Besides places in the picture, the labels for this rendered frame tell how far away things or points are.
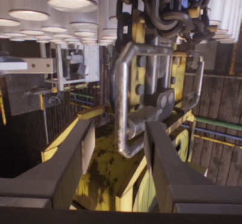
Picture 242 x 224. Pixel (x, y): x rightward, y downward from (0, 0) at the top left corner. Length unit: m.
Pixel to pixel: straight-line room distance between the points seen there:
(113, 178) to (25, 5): 0.72
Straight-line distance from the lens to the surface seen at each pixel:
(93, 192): 0.43
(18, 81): 7.44
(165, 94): 0.41
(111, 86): 0.34
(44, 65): 0.33
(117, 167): 0.39
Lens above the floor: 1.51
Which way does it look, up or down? 15 degrees up
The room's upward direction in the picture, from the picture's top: 179 degrees counter-clockwise
